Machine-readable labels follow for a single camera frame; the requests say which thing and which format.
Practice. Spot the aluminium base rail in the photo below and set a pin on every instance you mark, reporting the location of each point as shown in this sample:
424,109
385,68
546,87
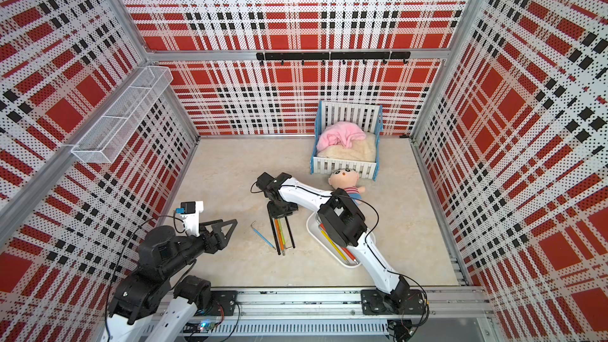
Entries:
347,313

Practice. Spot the green hex key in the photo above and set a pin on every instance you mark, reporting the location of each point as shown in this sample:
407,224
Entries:
284,235

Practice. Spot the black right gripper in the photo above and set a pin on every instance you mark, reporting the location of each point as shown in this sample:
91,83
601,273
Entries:
275,212

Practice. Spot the white plastic storage tray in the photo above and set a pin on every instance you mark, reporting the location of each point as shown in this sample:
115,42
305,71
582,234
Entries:
317,231

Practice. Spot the long black hex key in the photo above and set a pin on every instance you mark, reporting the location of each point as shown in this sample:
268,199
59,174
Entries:
275,236

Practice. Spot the small plush doll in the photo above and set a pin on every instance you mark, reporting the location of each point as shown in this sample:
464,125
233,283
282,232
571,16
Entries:
347,180

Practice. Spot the light blue hex key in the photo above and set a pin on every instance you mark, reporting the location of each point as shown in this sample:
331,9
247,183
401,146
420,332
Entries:
258,233

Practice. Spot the dark thin hex key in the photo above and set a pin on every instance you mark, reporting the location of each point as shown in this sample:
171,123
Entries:
290,235

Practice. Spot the red hex key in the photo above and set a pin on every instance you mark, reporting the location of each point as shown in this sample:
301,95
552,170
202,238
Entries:
349,255

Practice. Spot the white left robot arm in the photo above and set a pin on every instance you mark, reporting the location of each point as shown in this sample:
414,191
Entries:
147,300

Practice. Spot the orange hex key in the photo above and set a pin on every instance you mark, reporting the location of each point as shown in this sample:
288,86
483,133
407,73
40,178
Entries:
280,237

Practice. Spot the pink towel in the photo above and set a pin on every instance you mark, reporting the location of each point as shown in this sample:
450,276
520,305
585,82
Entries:
341,133

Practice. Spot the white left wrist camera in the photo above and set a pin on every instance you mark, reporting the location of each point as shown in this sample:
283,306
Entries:
189,213

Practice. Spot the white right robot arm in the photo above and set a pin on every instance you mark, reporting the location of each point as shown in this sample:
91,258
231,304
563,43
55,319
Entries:
345,226

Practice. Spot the cream fluffy blanket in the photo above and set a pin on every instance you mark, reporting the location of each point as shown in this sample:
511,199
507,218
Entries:
364,150

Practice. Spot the yellow hex key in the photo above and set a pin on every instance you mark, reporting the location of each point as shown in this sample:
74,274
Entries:
336,248

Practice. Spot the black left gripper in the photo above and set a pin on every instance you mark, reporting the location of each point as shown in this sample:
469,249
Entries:
220,241

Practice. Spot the white wire mesh shelf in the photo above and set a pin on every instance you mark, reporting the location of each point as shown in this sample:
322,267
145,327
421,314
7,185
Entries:
108,136

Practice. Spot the black hook rail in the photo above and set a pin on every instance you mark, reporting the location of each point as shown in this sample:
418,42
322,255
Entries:
282,57

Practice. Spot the blue white toy crib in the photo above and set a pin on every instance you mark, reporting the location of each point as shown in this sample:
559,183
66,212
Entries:
368,116

